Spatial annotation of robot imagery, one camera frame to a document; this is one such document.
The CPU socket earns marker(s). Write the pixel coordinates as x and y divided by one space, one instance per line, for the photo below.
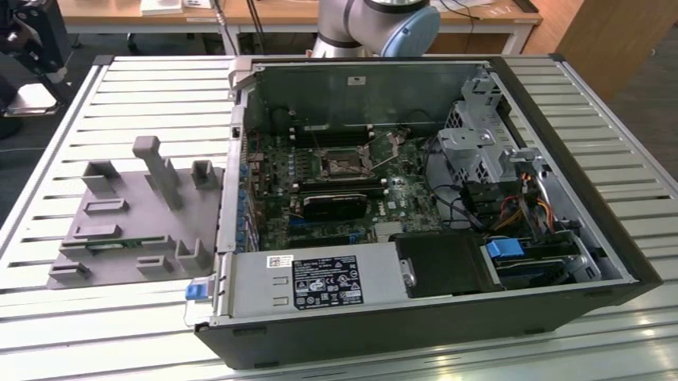
342 164

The blue disk carrier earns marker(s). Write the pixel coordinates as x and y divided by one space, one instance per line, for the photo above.
504 249

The white box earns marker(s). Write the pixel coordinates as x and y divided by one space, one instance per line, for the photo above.
162 7

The black plastic shroud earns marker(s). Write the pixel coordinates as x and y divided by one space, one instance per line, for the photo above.
445 264

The green RAM stick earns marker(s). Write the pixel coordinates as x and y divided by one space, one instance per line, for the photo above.
127 243

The grey power supply unit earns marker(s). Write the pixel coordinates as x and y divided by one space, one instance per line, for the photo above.
249 285

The green motherboard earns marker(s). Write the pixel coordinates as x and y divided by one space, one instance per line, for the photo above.
407 198

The black open PC case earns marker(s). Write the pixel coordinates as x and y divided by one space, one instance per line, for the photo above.
402 341

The black graphics card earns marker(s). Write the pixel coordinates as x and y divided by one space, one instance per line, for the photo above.
335 206

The grey plastic parts rack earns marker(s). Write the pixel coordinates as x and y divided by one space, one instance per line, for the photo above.
133 222

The small silver chipset heatsink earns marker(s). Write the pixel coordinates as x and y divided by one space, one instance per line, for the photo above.
389 231

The black RAM slot bank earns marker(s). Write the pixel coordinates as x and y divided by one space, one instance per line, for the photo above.
339 187
331 135

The silver square CPU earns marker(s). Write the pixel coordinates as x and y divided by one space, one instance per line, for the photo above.
28 104

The wooden desk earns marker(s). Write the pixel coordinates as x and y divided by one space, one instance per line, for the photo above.
159 21

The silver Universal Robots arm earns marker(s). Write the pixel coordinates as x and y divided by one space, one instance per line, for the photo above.
366 28

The white sticker on case wall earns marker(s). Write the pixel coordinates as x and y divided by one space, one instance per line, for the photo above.
357 80

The silver metal drive cage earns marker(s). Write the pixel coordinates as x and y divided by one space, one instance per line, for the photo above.
477 155

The blue case latch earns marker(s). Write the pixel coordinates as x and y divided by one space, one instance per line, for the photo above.
197 289

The wooden cabinet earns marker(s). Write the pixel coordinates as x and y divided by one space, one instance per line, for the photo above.
620 43

